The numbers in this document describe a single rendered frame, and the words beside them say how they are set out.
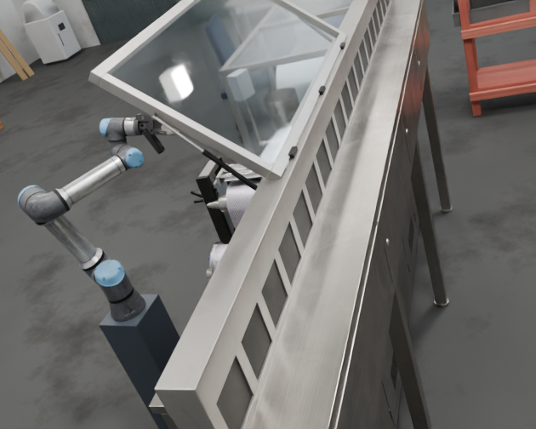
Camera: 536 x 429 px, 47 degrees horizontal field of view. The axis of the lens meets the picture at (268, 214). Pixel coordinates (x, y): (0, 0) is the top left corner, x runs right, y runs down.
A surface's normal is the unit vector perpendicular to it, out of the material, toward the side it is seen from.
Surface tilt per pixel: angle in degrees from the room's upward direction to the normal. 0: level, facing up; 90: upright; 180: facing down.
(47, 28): 90
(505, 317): 0
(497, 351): 0
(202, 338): 0
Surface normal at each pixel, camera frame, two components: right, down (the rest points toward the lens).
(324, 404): -0.29, -0.82
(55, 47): -0.33, 0.57
